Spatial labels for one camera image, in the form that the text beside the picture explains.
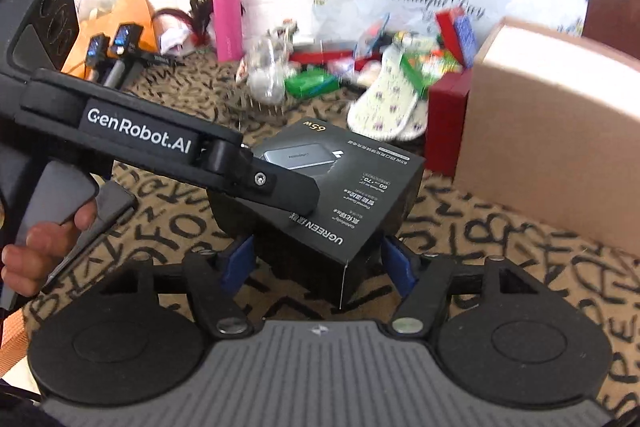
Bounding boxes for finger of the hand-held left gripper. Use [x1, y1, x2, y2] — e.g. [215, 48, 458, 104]
[197, 139, 322, 214]

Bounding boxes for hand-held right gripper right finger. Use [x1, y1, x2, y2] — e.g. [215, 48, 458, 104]
[381, 234, 548, 342]

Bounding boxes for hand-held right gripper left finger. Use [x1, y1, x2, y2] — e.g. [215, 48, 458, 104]
[95, 234, 258, 342]

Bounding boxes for black charger box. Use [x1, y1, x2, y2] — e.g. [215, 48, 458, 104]
[207, 119, 426, 308]

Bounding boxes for person's left hand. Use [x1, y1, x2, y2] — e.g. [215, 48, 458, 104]
[0, 197, 99, 299]

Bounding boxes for white plush toy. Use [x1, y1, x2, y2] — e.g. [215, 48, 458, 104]
[75, 0, 117, 22]

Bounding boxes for orange bag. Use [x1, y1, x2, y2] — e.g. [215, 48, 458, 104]
[60, 0, 158, 75]

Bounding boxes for letter patterned tablecloth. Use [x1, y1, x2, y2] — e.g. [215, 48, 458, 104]
[20, 51, 640, 419]

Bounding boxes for green packet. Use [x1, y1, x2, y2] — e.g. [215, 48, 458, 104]
[284, 69, 339, 100]

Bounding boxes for clear plastic bottle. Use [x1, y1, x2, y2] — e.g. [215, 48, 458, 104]
[236, 28, 301, 104]

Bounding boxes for red white pouch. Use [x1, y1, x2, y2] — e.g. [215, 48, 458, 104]
[151, 0, 217, 58]

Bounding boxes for flat red tray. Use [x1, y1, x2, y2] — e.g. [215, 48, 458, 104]
[289, 51, 362, 68]

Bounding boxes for floral cloth slippers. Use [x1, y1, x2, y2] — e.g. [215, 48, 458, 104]
[346, 46, 429, 142]

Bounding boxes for red box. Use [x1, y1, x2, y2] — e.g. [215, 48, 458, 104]
[425, 67, 475, 178]

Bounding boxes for pink bottle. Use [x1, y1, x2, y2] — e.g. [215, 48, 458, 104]
[212, 0, 245, 62]

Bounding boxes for brown cardboard box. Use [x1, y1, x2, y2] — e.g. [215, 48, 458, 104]
[452, 0, 640, 258]

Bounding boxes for red carton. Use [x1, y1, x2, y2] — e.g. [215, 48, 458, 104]
[434, 8, 467, 45]

